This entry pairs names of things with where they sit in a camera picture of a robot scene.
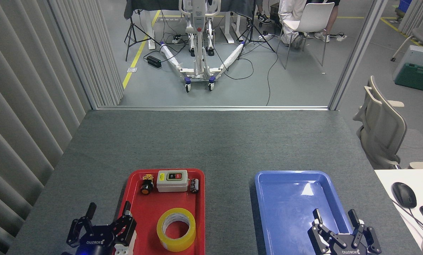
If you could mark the grey white box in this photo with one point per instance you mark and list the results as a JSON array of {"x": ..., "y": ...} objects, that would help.
[{"x": 417, "y": 56}]

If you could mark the white plastic chair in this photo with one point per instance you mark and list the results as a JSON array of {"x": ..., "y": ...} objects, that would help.
[{"x": 314, "y": 17}]

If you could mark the white circuit breaker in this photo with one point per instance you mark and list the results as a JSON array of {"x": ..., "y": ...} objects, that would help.
[{"x": 123, "y": 250}]

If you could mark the red plastic tray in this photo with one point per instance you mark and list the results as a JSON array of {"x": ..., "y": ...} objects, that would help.
[{"x": 151, "y": 212}]

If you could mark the small black switch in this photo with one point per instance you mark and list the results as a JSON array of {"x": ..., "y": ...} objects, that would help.
[{"x": 194, "y": 186}]

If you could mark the black computer mouse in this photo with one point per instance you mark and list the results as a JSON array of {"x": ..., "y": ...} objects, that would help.
[{"x": 404, "y": 194}]

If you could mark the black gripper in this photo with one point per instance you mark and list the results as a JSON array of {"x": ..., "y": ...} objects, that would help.
[
  {"x": 96, "y": 241},
  {"x": 346, "y": 249}
]

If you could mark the grey switch box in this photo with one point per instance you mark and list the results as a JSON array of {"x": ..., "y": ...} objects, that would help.
[{"x": 172, "y": 184}]

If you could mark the black tripod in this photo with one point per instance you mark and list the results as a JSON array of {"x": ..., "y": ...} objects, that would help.
[
  {"x": 131, "y": 30},
  {"x": 253, "y": 33}
]

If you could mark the white stand on wheels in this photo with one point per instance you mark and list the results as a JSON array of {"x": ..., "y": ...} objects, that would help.
[{"x": 198, "y": 53}]

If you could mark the yellow tape roll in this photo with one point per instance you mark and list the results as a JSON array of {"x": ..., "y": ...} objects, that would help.
[{"x": 169, "y": 241}]

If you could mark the silver post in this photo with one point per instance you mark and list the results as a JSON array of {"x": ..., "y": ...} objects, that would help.
[{"x": 353, "y": 56}]

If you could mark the white power strip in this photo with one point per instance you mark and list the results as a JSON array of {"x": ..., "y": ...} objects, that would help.
[
  {"x": 341, "y": 37},
  {"x": 178, "y": 40}
]

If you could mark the green plastic case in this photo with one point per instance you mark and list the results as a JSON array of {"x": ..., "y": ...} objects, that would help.
[{"x": 415, "y": 78}]

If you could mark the blue plastic tray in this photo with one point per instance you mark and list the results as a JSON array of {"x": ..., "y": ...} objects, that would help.
[{"x": 289, "y": 209}]

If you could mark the beige vertical blinds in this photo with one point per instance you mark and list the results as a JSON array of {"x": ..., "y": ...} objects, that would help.
[{"x": 20, "y": 106}]

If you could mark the silver rail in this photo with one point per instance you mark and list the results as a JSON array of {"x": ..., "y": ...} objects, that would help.
[{"x": 211, "y": 107}]

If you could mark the black power adapter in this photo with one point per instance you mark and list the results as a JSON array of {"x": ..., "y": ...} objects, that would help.
[{"x": 154, "y": 61}]

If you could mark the person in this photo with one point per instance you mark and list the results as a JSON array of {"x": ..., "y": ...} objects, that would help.
[
  {"x": 264, "y": 17},
  {"x": 333, "y": 17},
  {"x": 289, "y": 14}
]

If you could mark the white desk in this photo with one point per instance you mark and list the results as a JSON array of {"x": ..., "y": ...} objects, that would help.
[{"x": 388, "y": 184}]

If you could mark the beige office chair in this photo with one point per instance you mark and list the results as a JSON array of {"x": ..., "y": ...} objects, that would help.
[{"x": 381, "y": 131}]

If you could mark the blue bin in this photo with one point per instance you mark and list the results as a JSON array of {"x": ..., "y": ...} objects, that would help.
[{"x": 404, "y": 6}]

